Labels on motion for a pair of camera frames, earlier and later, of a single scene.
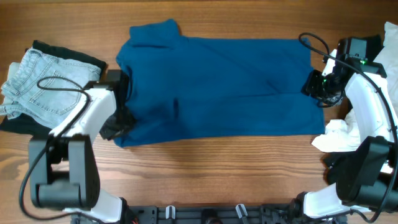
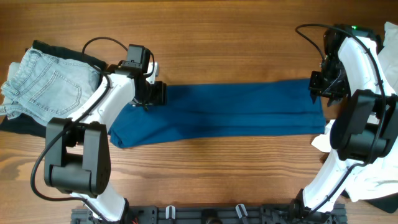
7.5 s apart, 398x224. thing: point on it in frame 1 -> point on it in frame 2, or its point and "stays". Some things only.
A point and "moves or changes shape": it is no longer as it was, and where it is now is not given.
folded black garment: x=22 y=125 stays
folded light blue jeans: x=46 y=106 stays
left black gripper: x=108 y=134 -> x=160 y=97
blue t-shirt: x=181 y=86 moves or changes shape
